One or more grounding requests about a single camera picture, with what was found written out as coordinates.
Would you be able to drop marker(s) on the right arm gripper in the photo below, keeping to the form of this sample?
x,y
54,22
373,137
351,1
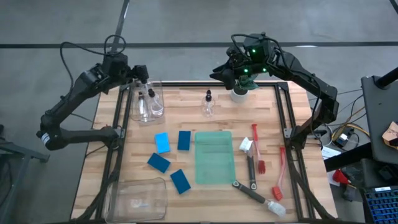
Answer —
x,y
234,74

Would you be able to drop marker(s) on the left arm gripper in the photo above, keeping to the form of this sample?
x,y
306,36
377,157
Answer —
x,y
140,72

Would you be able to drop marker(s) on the clear black-capped spray bottle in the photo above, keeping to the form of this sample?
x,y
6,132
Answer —
x,y
155,104
208,105

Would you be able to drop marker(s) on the light blue sponge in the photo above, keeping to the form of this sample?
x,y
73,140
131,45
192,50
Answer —
x,y
162,142

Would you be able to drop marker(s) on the dark blue sponge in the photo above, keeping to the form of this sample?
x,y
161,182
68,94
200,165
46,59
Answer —
x,y
184,140
180,181
159,162

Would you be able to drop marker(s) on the red silicone basting brush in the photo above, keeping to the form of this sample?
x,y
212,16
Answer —
x,y
257,146

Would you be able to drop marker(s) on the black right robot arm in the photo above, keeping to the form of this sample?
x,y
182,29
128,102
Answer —
x,y
298,71

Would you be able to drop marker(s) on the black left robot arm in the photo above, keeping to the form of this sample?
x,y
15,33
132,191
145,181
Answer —
x,y
77,90

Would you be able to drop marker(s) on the green plant in white pot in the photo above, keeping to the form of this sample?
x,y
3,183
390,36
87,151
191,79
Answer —
x,y
239,96

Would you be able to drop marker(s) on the clear plastic bin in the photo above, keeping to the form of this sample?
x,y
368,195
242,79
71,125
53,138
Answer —
x,y
135,115
136,200

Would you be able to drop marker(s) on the green translucent tray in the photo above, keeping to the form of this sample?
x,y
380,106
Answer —
x,y
214,157

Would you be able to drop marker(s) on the white paper sheet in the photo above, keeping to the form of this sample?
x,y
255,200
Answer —
x,y
329,152

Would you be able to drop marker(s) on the black and white power adapter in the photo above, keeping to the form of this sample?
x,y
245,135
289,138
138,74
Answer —
x,y
342,139

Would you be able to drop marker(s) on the black metal stand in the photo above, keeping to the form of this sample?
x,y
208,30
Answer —
x,y
18,155

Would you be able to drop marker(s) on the red funnel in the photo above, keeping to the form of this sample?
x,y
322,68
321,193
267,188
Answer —
x,y
339,177

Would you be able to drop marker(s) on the black side cart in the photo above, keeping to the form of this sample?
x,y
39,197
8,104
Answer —
x,y
381,118

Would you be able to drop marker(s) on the black pole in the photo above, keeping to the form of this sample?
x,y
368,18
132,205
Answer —
x,y
387,78

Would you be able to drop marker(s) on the brown cardboard piece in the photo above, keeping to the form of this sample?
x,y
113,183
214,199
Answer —
x,y
391,133

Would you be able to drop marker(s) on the black metal table frame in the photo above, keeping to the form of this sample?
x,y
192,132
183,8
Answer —
x,y
186,84

